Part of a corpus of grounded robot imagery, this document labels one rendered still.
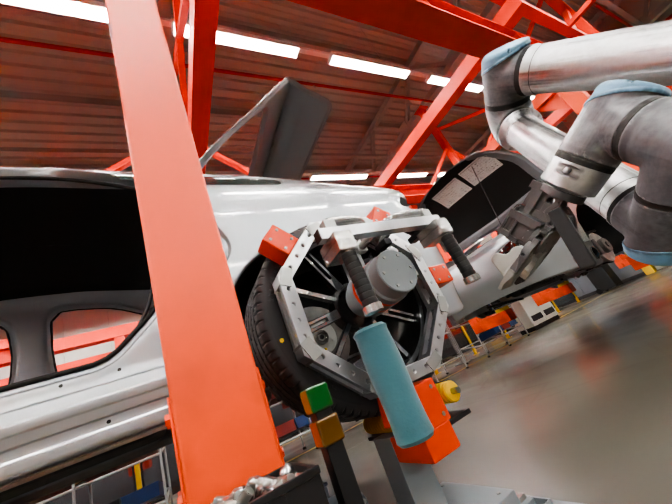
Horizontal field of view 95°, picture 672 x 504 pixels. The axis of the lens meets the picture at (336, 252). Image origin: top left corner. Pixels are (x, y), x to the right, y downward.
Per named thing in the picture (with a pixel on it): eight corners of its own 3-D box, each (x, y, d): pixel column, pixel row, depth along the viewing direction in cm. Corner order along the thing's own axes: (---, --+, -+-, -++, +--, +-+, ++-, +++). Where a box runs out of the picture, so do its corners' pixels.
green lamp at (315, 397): (326, 407, 53) (318, 384, 55) (335, 404, 50) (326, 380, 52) (305, 417, 51) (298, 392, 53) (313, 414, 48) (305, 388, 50)
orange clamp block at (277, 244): (292, 251, 99) (267, 237, 98) (299, 238, 93) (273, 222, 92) (282, 267, 94) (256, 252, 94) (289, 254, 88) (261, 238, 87)
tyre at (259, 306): (299, 471, 90) (434, 363, 127) (329, 475, 72) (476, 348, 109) (213, 280, 109) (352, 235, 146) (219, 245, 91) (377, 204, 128)
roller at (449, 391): (410, 408, 109) (402, 391, 111) (470, 396, 86) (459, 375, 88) (398, 414, 106) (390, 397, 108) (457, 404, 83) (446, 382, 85)
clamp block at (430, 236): (434, 247, 95) (426, 232, 97) (454, 230, 88) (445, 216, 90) (423, 249, 93) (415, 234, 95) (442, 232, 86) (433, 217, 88)
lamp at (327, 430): (337, 438, 52) (328, 413, 53) (346, 437, 49) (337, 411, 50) (316, 449, 50) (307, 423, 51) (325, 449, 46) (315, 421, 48)
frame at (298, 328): (460, 355, 102) (389, 222, 123) (475, 350, 97) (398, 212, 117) (317, 426, 74) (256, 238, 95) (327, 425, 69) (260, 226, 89)
